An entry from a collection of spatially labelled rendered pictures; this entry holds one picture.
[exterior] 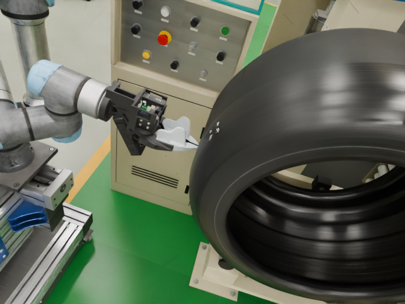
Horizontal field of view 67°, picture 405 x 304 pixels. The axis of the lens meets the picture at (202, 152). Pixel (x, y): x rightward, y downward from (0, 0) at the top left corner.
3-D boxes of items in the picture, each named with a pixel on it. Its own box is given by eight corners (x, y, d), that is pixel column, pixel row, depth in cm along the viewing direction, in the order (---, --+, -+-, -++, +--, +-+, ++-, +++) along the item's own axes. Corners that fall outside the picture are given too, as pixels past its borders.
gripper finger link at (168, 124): (205, 131, 62) (163, 114, 62) (196, 151, 66) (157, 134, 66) (208, 122, 65) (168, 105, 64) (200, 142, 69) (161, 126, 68)
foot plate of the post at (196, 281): (200, 242, 182) (200, 240, 181) (243, 256, 182) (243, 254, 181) (188, 285, 163) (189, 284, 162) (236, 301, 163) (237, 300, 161)
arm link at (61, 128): (29, 127, 73) (21, 94, 64) (77, 118, 78) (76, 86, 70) (37, 152, 69) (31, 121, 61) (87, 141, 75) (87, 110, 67)
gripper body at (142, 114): (159, 118, 58) (99, 93, 57) (150, 148, 64) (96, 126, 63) (171, 98, 63) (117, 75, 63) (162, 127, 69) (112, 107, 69)
